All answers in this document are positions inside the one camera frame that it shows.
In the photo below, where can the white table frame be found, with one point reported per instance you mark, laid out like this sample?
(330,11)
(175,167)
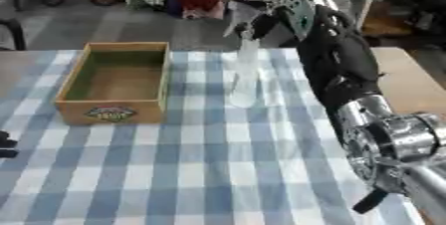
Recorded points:
(369,0)

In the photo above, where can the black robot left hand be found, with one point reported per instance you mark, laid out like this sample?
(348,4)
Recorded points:
(6,144)

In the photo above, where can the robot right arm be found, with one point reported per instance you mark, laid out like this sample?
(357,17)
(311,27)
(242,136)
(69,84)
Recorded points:
(348,66)

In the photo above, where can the clear plastic spray bottle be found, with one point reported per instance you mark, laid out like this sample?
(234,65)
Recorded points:
(244,79)

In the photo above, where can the tan cardboard box green inside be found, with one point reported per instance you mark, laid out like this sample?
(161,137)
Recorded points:
(122,83)

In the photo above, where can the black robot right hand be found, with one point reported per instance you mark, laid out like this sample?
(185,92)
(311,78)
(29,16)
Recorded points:
(268,23)

